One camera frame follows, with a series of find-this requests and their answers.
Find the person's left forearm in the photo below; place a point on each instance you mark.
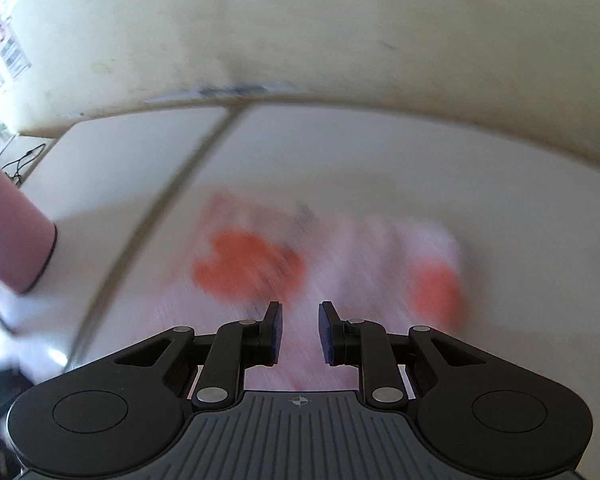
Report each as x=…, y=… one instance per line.
x=5, y=225

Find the white notice with red sign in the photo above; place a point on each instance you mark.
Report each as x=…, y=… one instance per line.
x=7, y=35

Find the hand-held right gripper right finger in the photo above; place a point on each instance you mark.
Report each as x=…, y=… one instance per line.
x=325, y=332

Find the orange and white towel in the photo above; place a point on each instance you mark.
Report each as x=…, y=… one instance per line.
x=250, y=260

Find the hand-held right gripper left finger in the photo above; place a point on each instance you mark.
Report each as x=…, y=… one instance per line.
x=277, y=332

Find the person's left hand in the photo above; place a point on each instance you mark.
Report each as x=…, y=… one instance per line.
x=25, y=325

